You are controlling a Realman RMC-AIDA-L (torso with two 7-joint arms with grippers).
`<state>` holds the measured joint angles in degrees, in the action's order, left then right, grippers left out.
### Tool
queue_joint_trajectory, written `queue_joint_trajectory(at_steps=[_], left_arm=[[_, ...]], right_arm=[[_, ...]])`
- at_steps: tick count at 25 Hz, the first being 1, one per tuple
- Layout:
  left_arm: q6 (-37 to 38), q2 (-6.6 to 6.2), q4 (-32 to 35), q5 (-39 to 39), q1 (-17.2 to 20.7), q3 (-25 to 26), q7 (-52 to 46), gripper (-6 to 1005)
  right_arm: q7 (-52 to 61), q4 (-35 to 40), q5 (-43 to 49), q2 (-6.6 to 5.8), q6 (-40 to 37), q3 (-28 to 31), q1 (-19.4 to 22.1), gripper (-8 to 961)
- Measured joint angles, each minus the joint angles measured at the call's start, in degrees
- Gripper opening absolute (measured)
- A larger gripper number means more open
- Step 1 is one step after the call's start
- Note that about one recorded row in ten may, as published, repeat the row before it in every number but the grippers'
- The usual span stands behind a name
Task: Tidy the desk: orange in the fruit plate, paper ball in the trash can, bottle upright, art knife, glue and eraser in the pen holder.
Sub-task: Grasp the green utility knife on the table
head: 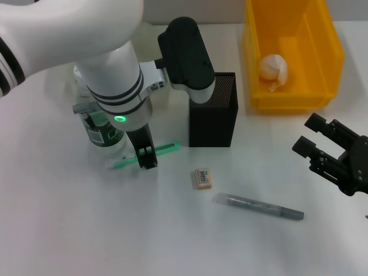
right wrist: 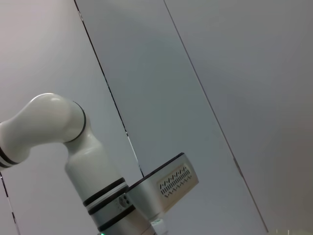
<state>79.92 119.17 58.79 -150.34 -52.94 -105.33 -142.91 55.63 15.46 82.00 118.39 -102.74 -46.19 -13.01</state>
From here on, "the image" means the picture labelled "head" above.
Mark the left gripper cable with plug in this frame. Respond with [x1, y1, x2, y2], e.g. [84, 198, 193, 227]
[71, 100, 98, 128]

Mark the black mesh pen holder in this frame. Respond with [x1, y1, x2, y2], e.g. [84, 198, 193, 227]
[189, 71, 240, 148]

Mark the yellow plastic bin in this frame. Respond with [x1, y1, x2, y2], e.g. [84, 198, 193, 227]
[240, 0, 346, 115]

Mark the clear water bottle green label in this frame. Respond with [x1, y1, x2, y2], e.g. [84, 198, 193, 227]
[73, 65, 128, 156]

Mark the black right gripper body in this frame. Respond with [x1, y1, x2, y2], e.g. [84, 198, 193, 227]
[338, 136, 368, 198]

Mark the grey marker pen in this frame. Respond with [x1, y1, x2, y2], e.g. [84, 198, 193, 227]
[212, 192, 305, 221]

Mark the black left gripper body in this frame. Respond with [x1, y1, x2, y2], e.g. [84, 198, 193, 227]
[125, 122, 155, 158]

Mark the white paper ball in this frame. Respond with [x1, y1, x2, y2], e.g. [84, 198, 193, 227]
[259, 53, 289, 93]

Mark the beige eraser with label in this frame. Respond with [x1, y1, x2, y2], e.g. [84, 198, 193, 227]
[191, 168, 214, 190]

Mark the green utility knife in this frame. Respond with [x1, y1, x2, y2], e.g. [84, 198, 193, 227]
[105, 140, 182, 170]

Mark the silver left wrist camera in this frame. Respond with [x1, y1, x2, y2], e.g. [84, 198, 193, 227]
[140, 16, 216, 105]

